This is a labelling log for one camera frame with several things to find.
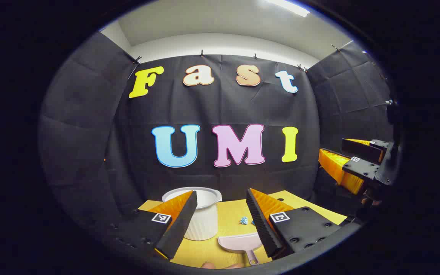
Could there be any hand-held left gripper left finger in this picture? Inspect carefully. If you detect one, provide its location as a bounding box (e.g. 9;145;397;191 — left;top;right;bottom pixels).
104;190;198;260

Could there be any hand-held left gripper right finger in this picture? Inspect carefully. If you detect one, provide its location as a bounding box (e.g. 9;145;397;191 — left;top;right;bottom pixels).
246;187;349;259

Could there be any white ribbed garbage bin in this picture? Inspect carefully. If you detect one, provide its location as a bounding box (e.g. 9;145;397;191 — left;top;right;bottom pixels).
162;186;223;241

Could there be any pale purple dustpan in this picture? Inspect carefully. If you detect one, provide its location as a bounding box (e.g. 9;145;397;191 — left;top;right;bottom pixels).
217;233;264;266

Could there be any yellow wooden desktop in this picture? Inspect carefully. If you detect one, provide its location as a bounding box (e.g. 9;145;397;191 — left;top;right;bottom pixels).
138;190;348;270

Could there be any ceiling light strip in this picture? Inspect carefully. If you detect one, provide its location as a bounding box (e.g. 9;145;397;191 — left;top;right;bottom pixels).
264;0;311;18

